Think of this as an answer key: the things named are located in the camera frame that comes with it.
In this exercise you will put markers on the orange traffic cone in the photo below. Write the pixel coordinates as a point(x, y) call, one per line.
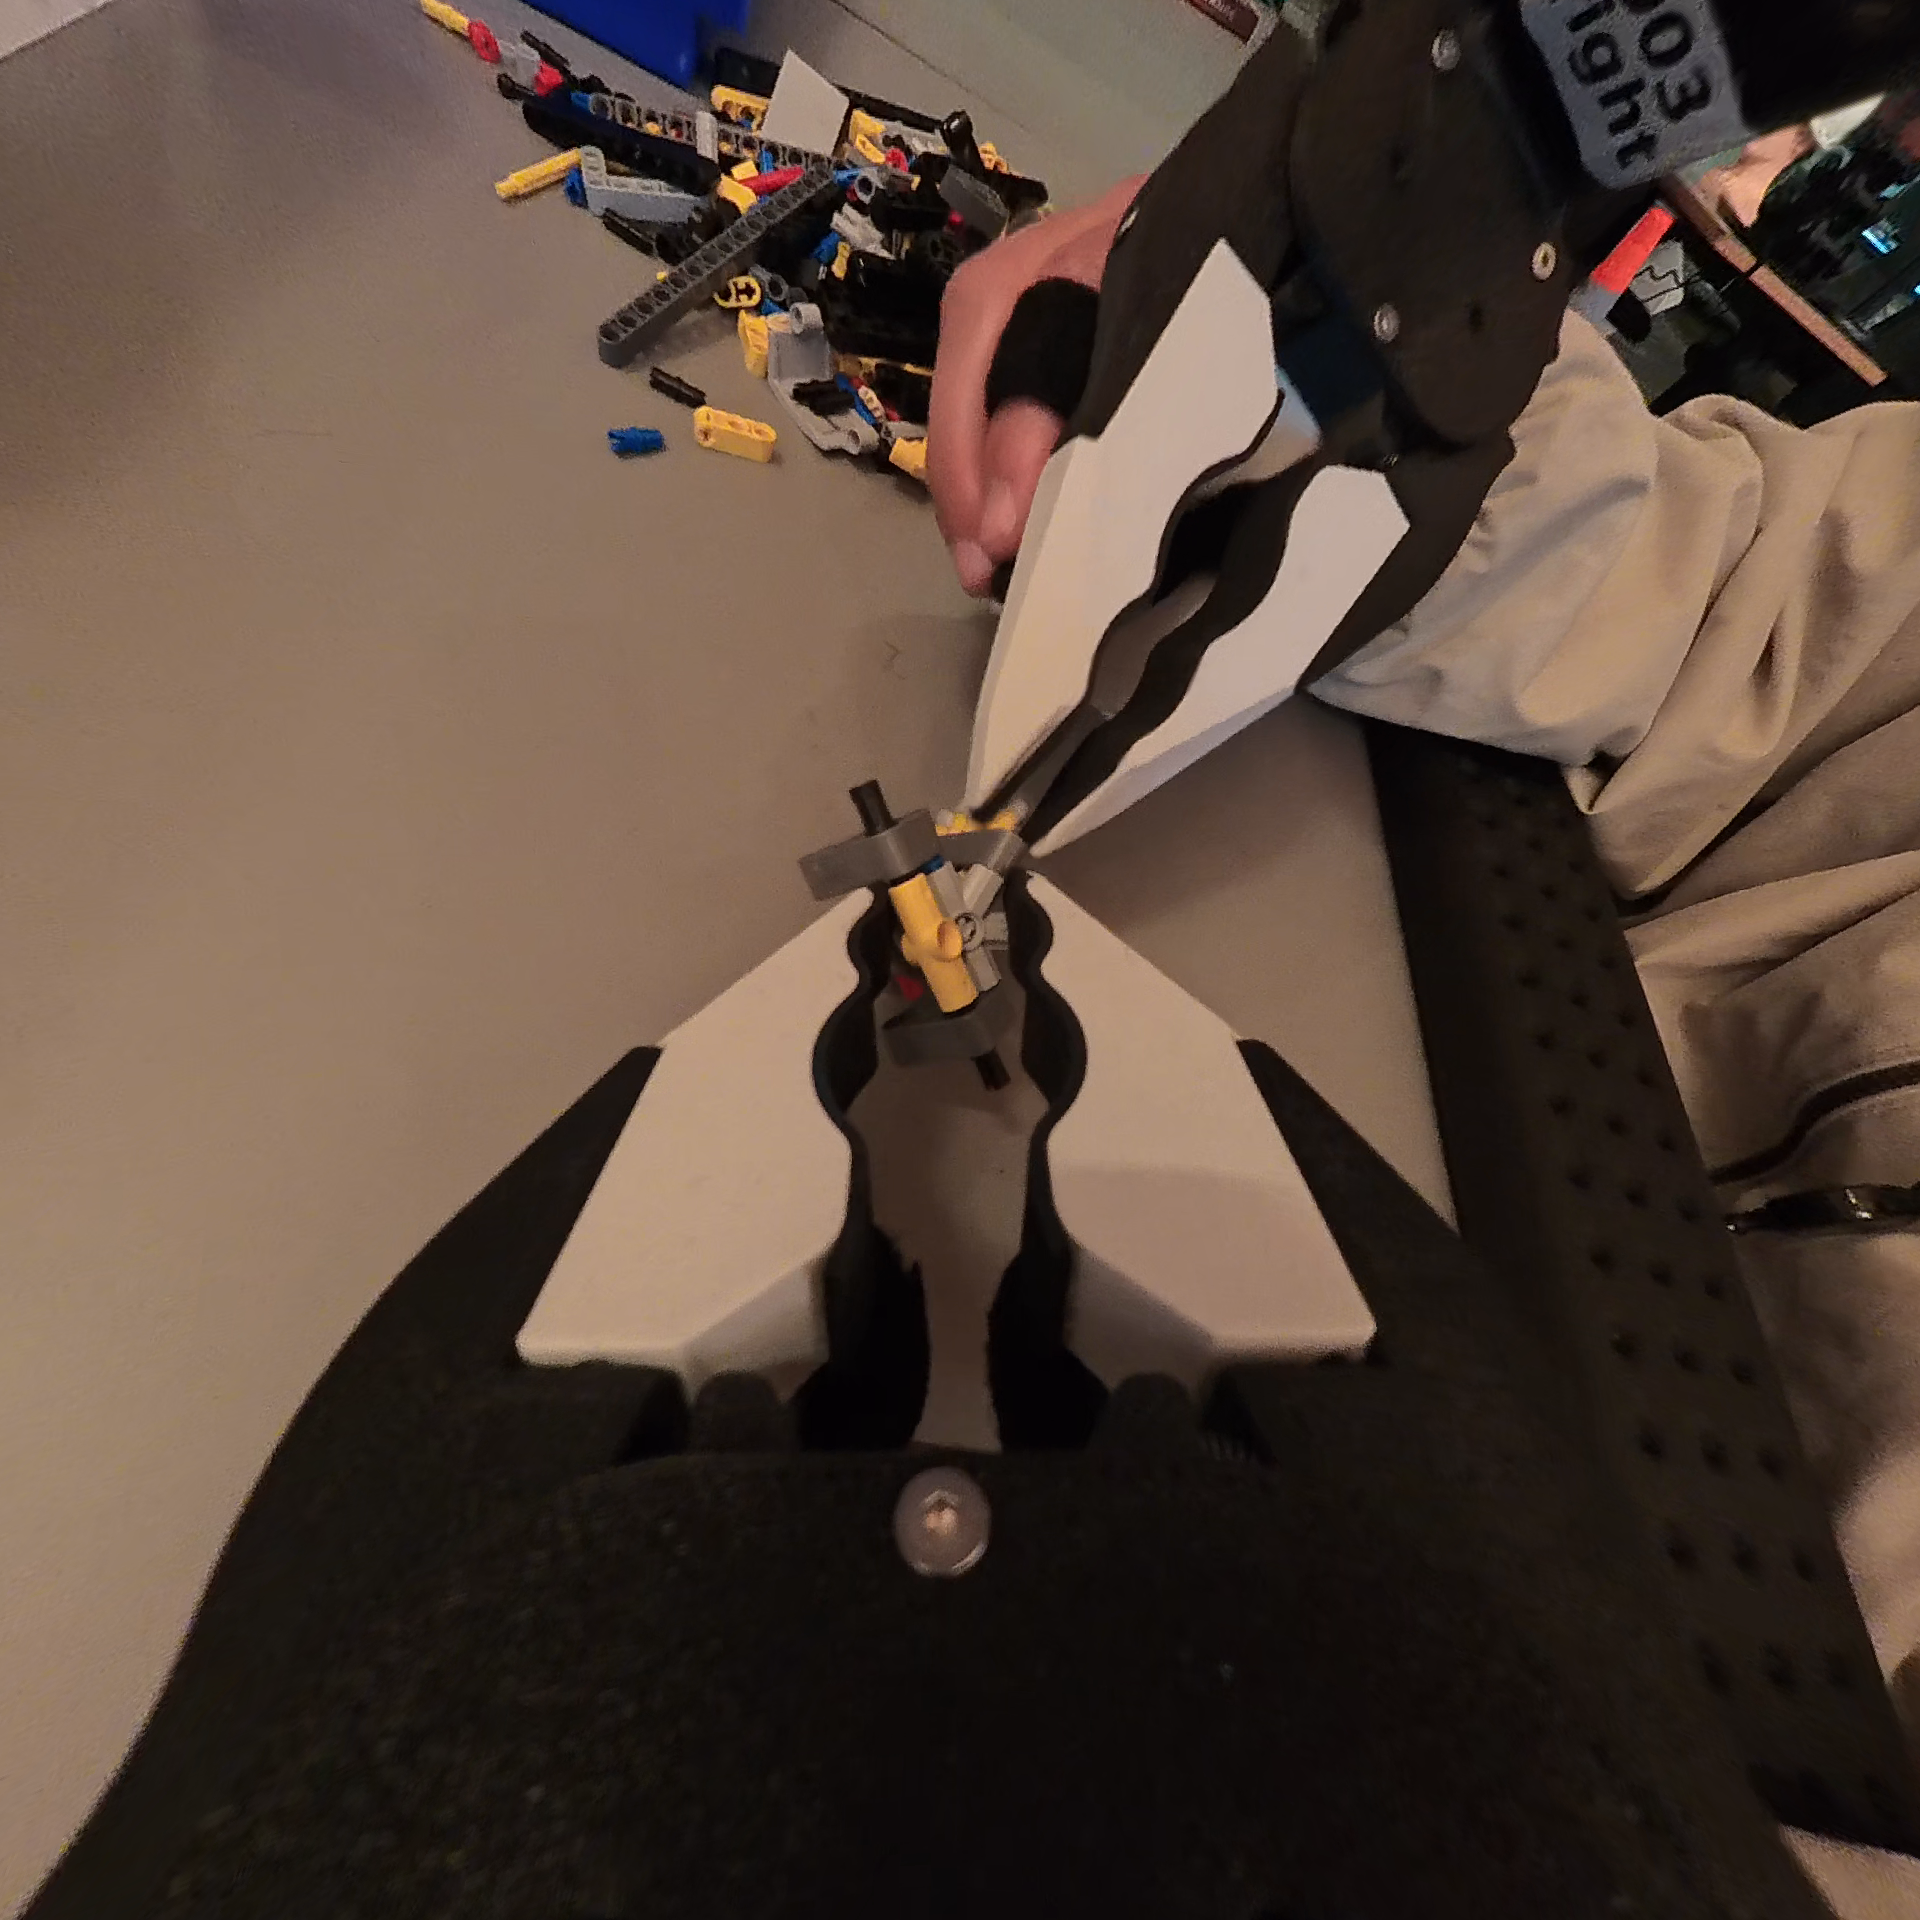
point(1629, 255)

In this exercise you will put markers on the dark grey long beam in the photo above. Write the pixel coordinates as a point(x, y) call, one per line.
point(704, 279)

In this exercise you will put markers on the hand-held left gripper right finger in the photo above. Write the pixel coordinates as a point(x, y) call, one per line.
point(1200, 1185)

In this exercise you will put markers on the person's right hand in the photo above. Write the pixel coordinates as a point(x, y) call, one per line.
point(976, 377)

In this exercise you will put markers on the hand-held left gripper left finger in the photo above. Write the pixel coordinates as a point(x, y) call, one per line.
point(704, 1185)

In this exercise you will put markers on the light grey panel brick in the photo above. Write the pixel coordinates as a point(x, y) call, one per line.
point(808, 103)

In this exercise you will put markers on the grey desk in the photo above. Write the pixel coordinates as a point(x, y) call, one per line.
point(377, 749)

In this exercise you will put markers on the person's right forearm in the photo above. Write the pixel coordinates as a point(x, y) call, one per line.
point(1650, 570)

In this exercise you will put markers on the blue storage bin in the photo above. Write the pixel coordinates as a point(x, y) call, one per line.
point(647, 30)

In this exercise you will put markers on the black perforated panel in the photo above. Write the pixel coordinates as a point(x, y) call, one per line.
point(1590, 1200)

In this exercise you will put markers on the beige jacket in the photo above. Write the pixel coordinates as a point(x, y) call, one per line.
point(1786, 1020)

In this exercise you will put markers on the wooden-top table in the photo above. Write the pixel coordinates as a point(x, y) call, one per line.
point(1786, 284)

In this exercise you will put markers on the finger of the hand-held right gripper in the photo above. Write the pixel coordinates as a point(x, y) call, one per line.
point(1112, 525)
point(1290, 601)

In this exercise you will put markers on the blue connector pin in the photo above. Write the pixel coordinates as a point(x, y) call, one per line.
point(635, 440)

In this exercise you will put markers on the pile of loose bricks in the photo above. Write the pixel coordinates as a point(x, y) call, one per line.
point(842, 240)

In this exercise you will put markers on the grey yellow brick engine assembly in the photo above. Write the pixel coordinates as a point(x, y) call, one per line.
point(939, 931)

